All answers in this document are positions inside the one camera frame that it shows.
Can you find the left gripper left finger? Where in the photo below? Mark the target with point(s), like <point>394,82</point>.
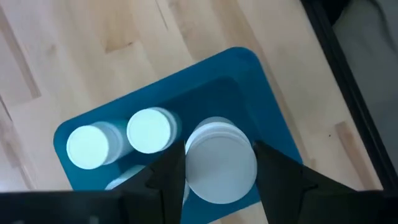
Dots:
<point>155,193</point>

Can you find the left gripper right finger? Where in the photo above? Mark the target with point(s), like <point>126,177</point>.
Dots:
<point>295,196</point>

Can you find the white pill bottle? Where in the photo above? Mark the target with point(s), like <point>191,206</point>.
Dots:
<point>150,130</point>
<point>220,168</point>
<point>88,147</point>
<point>127,177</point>

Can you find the teal plastic basket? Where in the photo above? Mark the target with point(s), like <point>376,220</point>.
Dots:
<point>217,90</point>

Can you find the black aluminium frame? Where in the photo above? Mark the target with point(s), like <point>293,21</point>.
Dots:
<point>349,93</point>

